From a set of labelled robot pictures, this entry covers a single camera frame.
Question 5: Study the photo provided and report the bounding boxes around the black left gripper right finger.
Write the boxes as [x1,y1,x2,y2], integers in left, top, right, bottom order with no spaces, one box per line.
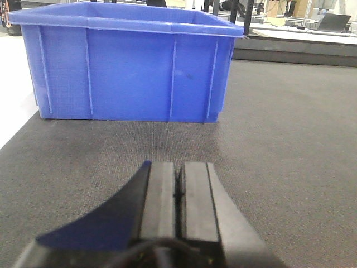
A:
[180,162,282,267]

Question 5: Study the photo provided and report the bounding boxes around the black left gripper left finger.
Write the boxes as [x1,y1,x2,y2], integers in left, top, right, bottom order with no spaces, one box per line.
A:
[14,161,176,267]

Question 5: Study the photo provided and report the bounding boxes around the dark conveyor belt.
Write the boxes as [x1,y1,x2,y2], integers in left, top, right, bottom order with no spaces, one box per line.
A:
[1,61,356,267]

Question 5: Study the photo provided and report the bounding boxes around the blue plastic crate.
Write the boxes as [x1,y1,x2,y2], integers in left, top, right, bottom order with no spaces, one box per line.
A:
[9,2,244,123]

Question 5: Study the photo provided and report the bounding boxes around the grey laptop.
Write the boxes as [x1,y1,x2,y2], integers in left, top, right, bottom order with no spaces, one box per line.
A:
[317,13,351,32]

